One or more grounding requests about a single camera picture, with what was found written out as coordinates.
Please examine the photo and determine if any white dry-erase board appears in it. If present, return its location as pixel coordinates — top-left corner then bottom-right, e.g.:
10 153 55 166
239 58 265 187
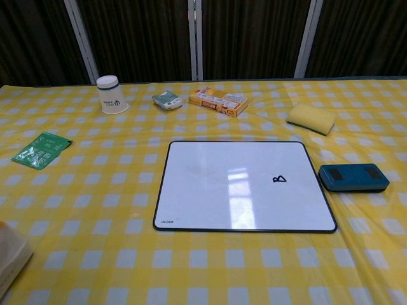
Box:
152 140 338 234

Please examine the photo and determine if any dark pleated curtain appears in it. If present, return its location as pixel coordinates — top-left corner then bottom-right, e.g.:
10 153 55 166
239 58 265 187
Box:
0 0 407 87

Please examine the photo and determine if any white metal frame post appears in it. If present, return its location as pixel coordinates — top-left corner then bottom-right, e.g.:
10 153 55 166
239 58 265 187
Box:
293 0 319 79
63 0 102 83
187 0 204 81

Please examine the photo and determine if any beige box with orange edge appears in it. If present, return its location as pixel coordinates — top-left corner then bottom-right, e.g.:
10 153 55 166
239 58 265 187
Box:
0 220 35 295

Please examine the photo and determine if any upturned white paper cup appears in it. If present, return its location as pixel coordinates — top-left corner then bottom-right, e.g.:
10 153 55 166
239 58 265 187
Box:
96 74 130 114

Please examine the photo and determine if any yellow and orange flat box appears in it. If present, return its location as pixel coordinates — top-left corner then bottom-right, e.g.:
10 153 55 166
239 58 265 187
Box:
188 87 249 119

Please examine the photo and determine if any green plastic packet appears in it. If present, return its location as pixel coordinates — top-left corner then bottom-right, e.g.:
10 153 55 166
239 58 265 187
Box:
11 131 73 172

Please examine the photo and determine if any blue whiteboard eraser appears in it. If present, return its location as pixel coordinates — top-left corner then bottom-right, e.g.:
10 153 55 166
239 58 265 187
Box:
318 163 390 193

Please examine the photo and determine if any yellow and white checked tablecloth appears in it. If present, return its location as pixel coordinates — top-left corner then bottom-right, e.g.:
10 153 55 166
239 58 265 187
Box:
0 76 407 305

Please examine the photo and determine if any green and white tissue pack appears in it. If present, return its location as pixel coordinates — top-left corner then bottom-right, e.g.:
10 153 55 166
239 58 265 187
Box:
151 90 183 112

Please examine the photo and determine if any yellow sponge with green base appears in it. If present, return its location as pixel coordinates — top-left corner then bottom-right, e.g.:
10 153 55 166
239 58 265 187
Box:
286 104 338 137

